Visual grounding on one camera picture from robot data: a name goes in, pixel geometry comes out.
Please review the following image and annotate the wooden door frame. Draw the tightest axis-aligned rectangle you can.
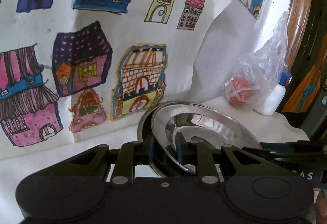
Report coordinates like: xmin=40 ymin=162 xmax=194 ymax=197
xmin=286 ymin=0 xmax=324 ymax=71

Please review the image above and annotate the grey appliance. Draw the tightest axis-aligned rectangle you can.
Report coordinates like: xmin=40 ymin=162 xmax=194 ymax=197
xmin=300 ymin=89 xmax=326 ymax=138

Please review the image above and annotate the person's right hand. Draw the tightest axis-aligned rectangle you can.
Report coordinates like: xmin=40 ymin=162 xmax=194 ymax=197
xmin=314 ymin=189 xmax=327 ymax=224

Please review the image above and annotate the woman orange dress painting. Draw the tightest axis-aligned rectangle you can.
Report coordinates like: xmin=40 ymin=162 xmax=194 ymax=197
xmin=282 ymin=35 xmax=326 ymax=113

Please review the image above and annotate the clear plastic bag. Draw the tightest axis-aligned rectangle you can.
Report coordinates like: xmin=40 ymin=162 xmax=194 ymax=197
xmin=223 ymin=12 xmax=289 ymax=110

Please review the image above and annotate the white printed table mat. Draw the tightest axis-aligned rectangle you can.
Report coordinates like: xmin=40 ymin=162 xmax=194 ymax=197
xmin=1 ymin=97 xmax=308 ymax=223

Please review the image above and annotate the red fruit in bag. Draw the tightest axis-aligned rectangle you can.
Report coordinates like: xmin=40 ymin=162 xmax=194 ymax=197
xmin=224 ymin=77 xmax=257 ymax=108

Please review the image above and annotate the white blue water bottle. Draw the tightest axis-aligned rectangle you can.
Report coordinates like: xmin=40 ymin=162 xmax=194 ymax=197
xmin=254 ymin=72 xmax=292 ymax=116

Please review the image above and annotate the houses drawing paper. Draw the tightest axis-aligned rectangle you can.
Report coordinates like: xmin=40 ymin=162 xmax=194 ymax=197
xmin=1 ymin=0 xmax=231 ymax=159

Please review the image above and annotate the steel plate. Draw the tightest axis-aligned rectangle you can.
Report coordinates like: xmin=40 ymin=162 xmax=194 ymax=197
xmin=150 ymin=101 xmax=261 ymax=177
xmin=137 ymin=101 xmax=208 ymax=177

